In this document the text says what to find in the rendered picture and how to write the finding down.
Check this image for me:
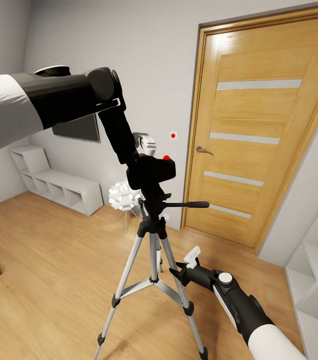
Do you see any camera tripod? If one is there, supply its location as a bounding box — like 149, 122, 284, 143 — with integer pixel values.
93, 183, 210, 360

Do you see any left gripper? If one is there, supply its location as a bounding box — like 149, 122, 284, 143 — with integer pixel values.
105, 124, 139, 178

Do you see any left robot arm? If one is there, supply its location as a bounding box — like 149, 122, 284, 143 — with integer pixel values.
0, 65, 156, 178

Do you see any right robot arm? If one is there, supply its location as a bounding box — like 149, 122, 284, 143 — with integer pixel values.
169, 246, 308, 360

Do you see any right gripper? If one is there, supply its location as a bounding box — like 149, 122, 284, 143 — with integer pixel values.
169, 258, 207, 286

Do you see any digital camera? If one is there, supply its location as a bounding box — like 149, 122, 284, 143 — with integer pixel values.
126, 153, 177, 191

